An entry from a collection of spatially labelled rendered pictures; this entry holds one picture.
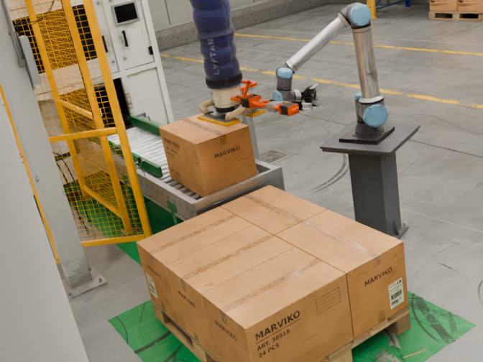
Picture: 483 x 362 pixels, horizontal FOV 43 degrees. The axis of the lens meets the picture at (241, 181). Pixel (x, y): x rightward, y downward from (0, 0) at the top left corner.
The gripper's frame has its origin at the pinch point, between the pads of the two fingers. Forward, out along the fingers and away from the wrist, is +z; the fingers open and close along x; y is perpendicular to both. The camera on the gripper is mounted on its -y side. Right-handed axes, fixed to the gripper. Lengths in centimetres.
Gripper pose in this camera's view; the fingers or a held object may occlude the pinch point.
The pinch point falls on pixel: (320, 95)
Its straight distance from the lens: 399.7
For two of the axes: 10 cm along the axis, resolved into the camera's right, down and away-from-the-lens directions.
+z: 8.5, -1.4, 5.1
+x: -1.5, -9.9, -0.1
